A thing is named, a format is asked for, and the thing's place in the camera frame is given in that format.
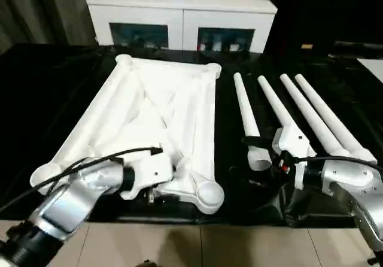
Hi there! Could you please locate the black mat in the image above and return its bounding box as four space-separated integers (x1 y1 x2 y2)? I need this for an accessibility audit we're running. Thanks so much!
0 43 383 229

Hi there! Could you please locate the white plastic table leg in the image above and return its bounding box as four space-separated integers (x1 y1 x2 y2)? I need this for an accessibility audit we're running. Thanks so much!
257 75 317 157
233 72 273 171
294 74 378 165
279 73 349 157

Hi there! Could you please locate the black bar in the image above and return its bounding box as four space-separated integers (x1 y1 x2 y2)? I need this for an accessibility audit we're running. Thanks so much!
332 41 383 60

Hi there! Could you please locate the white cabinet with glass doors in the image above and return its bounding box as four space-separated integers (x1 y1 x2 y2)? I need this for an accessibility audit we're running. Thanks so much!
86 0 278 54

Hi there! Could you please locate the grey curtain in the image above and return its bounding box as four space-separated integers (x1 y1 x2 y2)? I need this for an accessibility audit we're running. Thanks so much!
0 0 99 49

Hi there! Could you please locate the white plastic table top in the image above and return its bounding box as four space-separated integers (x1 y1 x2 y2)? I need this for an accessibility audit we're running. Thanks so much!
29 54 225 216

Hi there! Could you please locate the white board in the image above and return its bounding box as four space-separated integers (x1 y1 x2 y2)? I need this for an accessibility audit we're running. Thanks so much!
357 57 383 85

